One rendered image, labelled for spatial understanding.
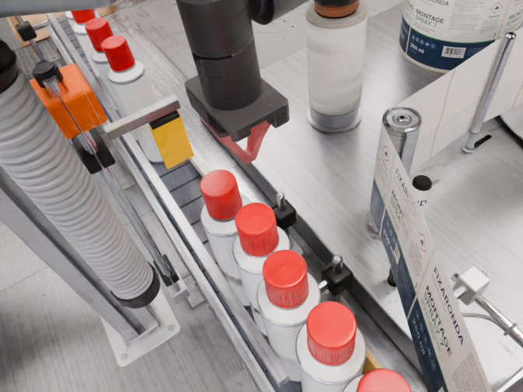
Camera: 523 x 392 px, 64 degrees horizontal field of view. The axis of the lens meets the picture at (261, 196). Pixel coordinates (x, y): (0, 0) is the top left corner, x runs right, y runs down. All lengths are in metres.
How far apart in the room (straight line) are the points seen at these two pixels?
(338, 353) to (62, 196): 0.19
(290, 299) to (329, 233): 0.26
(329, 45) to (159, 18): 0.70
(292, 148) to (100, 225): 0.46
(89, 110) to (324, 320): 0.22
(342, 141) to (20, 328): 0.54
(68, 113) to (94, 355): 0.38
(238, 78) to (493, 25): 0.52
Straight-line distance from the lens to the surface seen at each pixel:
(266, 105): 0.40
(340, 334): 0.29
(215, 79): 0.38
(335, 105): 0.66
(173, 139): 0.40
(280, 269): 0.31
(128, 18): 1.27
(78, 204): 0.23
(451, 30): 0.79
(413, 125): 0.43
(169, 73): 0.99
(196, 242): 0.48
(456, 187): 0.64
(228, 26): 0.35
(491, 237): 0.60
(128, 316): 0.56
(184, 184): 0.66
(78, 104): 0.31
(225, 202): 0.36
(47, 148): 0.21
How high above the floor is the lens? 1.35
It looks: 51 degrees down
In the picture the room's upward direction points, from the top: 11 degrees counter-clockwise
